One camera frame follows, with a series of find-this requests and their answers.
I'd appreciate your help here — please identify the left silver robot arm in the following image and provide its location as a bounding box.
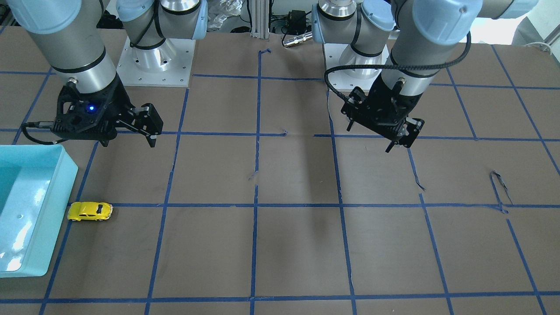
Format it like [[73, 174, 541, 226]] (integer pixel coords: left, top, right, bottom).
[[311, 0, 537, 152]]

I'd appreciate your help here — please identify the light blue plastic bin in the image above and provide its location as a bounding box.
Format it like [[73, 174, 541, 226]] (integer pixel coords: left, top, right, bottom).
[[0, 145, 78, 278]]

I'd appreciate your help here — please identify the aluminium frame post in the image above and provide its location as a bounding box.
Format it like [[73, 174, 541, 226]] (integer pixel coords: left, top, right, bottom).
[[247, 0, 272, 41]]

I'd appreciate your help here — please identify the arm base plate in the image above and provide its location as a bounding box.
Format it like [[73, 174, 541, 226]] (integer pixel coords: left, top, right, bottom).
[[324, 44, 390, 81], [116, 38, 196, 88]]

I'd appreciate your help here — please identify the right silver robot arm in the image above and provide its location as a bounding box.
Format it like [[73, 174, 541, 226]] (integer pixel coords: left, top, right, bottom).
[[8, 0, 208, 147]]

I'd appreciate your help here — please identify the brown paper table mat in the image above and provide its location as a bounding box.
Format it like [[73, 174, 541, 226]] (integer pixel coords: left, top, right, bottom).
[[1, 33, 560, 315]]

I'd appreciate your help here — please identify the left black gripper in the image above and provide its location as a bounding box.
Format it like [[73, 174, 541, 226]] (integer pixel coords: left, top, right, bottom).
[[367, 78, 425, 153]]

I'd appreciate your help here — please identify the yellow beetle toy car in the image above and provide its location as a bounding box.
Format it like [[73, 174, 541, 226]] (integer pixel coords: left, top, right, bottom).
[[67, 202, 113, 221]]

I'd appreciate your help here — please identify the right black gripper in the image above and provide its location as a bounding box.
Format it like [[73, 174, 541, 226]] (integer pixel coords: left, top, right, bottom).
[[103, 74, 164, 148]]

